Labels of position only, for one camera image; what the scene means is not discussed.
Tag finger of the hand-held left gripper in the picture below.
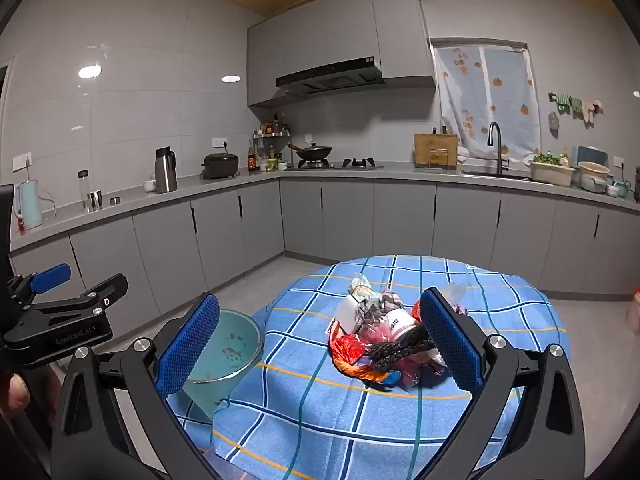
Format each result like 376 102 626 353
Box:
22 273 129 318
12 263 72 306

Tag white orange-printed curtain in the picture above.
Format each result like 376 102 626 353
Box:
431 42 542 163

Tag blue plastic box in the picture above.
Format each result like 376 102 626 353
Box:
570 145 608 171

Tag grey lower cabinets with countertop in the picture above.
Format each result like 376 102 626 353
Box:
10 162 640 331

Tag cream pink-rimmed bowl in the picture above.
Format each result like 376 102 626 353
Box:
577 161 611 193

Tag steel thermos jug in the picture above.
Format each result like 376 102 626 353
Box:
154 146 179 194

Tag green checked hanging cloth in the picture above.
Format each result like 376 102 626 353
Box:
548 92 583 116

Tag clear crumpled plastic bag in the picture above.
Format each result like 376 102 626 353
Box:
440 282 468 316

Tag red and white bucket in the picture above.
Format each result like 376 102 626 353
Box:
625 287 640 336

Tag black mesh net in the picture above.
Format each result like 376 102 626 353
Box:
367 330 436 373

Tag black kitchen faucet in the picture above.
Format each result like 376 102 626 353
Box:
487 121 511 177

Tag clear green-printed plastic bag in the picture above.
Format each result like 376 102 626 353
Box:
347 272 383 306

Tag steel spice rack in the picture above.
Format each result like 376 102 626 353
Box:
251 112 292 158

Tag pink clear plastic bag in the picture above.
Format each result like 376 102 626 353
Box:
395 350 448 393

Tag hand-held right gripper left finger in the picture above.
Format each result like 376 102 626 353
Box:
50 291 223 480

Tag teal electric kettle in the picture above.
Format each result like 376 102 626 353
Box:
14 178 46 231

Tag plain white paper cup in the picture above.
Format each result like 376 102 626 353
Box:
334 294 373 337

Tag black rice cooker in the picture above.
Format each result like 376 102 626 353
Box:
201 152 241 180

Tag black-capped glass bottle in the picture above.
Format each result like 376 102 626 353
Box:
77 170 93 211

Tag cream plastic basin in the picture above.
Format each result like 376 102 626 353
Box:
529 159 576 187

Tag black range hood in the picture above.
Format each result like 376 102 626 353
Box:
275 56 386 97

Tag black wok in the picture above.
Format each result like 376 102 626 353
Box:
287 142 333 163

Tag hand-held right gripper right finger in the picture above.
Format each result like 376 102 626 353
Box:
419 287 586 480

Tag person's left hand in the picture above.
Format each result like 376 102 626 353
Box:
0 372 33 421

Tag gas stove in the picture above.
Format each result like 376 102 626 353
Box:
285 157 385 172

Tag wooden cutting board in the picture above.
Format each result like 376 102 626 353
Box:
413 133 459 170

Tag blue checked tablecloth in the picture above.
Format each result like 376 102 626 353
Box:
167 255 573 480

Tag teal plastic waste bin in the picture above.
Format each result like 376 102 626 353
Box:
182 310 263 421

